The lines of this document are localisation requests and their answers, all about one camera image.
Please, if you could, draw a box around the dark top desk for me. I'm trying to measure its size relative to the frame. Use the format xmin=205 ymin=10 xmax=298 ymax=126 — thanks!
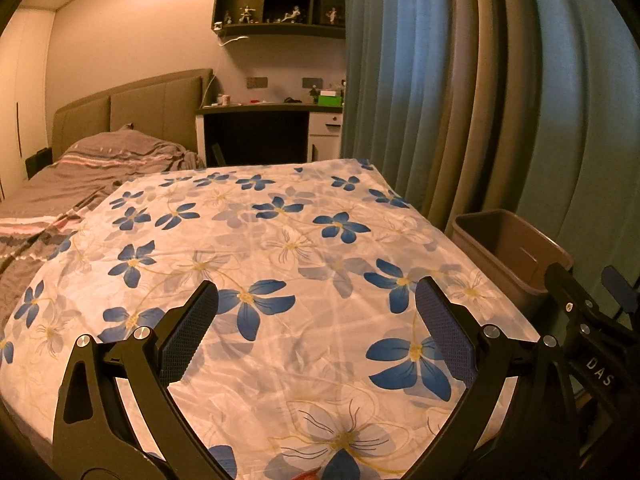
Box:
xmin=195 ymin=102 xmax=346 ymax=169

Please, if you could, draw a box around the padded bed headboard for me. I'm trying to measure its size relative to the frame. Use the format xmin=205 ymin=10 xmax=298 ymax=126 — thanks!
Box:
xmin=52 ymin=68 xmax=215 ymax=162

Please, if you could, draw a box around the grey plastic bin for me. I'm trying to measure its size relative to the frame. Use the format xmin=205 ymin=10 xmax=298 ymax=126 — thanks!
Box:
xmin=452 ymin=210 xmax=576 ymax=309

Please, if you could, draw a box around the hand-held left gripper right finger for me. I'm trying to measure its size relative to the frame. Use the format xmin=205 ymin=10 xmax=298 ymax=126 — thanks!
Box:
xmin=400 ymin=276 xmax=586 ymax=480

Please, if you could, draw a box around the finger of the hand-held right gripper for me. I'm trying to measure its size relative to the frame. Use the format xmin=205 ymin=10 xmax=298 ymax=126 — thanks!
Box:
xmin=600 ymin=265 xmax=640 ymax=314
xmin=544 ymin=262 xmax=591 ymax=312

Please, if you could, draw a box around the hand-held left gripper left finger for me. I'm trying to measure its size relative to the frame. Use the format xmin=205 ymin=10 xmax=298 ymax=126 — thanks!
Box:
xmin=51 ymin=280 xmax=238 ymax=480

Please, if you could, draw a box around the group of small figurines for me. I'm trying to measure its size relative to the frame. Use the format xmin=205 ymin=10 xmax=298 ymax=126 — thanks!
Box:
xmin=216 ymin=0 xmax=343 ymax=26

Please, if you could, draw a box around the blue floral cloth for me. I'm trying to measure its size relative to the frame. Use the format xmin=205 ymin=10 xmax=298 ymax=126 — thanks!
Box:
xmin=0 ymin=157 xmax=545 ymax=480

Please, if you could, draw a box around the dark nightstand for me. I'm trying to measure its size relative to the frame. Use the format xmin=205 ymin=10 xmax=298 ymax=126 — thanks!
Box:
xmin=25 ymin=147 xmax=55 ymax=181

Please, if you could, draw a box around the white wardrobe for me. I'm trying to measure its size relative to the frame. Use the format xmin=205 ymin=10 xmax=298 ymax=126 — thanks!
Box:
xmin=0 ymin=0 xmax=57 ymax=202

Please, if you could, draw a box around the blue curtain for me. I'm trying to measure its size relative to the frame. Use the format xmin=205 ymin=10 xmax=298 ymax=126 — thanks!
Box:
xmin=340 ymin=0 xmax=640 ymax=322

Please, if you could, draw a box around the white drawer cabinet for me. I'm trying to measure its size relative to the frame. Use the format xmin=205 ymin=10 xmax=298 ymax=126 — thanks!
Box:
xmin=307 ymin=112 xmax=345 ymax=162

